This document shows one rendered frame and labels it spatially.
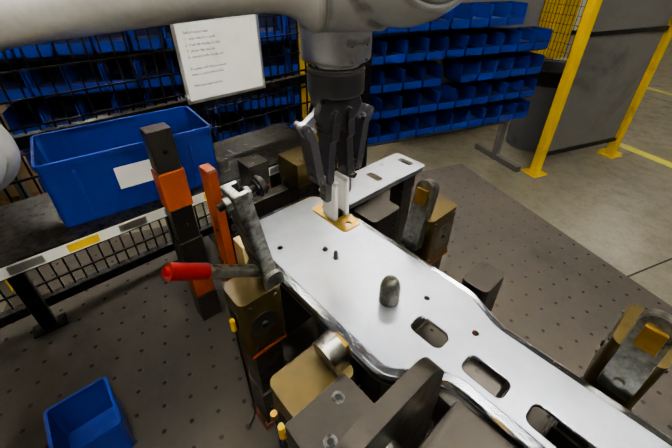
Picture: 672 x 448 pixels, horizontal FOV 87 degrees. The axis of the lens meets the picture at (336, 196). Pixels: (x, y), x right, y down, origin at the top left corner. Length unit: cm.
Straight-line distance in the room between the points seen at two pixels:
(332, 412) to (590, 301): 92
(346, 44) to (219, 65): 61
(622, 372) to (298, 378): 40
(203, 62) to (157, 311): 64
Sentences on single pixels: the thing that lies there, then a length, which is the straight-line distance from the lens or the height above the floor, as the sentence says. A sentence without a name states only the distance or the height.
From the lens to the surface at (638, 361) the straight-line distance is 59.
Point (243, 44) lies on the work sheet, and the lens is 103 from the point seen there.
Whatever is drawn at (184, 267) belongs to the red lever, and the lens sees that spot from 46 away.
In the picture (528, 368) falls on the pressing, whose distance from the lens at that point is 57.
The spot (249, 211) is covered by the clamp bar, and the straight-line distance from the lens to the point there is 45.
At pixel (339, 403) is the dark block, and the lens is 36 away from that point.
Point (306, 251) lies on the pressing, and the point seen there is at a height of 100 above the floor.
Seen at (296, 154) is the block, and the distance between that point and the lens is 86.
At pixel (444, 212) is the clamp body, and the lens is 71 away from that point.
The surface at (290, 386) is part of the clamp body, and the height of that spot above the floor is 107.
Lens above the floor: 144
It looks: 33 degrees down
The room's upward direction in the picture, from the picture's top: straight up
